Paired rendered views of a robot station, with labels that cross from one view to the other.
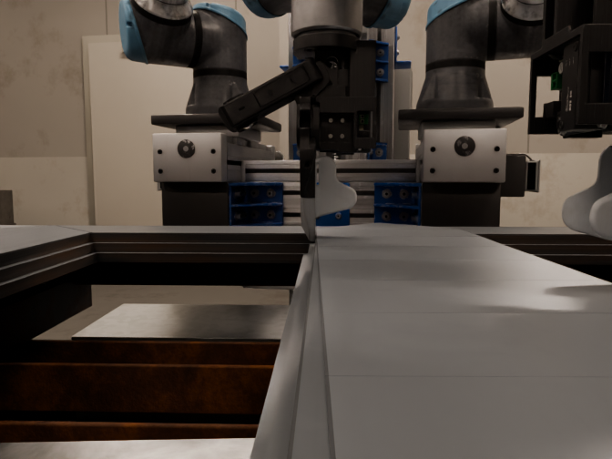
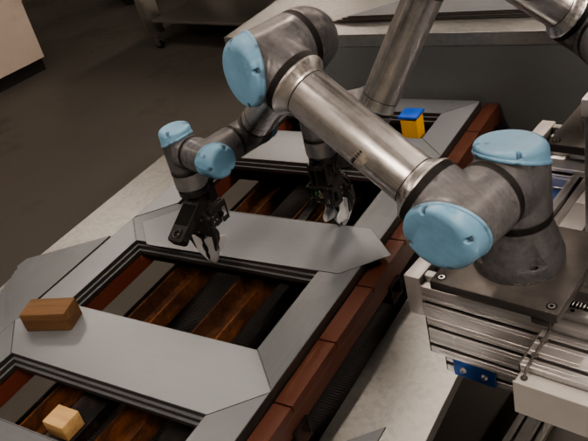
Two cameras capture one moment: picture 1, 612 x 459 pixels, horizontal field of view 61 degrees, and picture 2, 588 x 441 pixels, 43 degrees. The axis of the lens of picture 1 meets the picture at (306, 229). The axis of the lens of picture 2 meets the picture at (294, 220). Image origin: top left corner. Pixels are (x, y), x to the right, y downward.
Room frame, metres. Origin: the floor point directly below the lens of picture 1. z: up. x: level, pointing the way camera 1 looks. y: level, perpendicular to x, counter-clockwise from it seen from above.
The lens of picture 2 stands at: (1.38, -1.31, 1.83)
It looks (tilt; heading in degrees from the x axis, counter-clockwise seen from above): 32 degrees down; 126
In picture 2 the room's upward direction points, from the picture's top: 15 degrees counter-clockwise
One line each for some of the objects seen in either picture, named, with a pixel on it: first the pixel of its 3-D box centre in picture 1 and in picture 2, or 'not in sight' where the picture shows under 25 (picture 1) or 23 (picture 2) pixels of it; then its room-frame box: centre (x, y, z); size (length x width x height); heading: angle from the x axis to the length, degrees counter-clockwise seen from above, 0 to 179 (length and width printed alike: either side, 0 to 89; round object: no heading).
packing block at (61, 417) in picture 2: not in sight; (63, 422); (0.25, -0.71, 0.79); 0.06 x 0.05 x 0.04; 178
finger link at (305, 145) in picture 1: (308, 155); not in sight; (0.55, 0.00, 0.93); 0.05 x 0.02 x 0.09; 178
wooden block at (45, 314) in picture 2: not in sight; (51, 314); (0.05, -0.51, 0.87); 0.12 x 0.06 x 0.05; 16
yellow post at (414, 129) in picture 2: not in sight; (416, 145); (0.56, 0.51, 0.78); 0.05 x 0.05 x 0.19; 88
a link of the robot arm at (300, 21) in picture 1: (326, 22); (322, 145); (0.57, -0.02, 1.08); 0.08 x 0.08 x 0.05
